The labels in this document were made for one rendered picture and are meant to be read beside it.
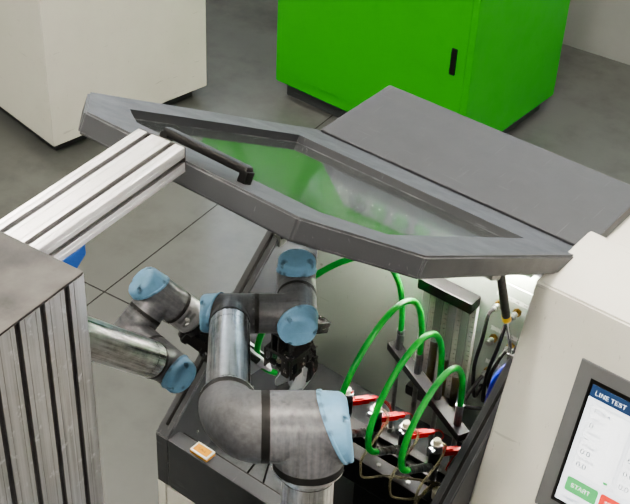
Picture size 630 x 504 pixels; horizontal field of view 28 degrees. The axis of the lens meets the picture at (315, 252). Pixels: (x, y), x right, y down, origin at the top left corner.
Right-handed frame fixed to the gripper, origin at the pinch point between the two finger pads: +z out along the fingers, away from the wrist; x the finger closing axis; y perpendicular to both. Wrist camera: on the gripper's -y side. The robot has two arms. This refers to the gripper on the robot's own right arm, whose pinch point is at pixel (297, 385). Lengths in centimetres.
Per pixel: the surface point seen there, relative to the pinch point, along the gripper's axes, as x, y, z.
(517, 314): 27, -43, -7
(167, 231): -174, -140, 123
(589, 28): -121, -395, 111
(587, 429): 56, -20, -9
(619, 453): 63, -20, -7
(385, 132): -21, -57, -27
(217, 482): -14.0, 9.8, 31.5
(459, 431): 27.4, -22.7, 13.1
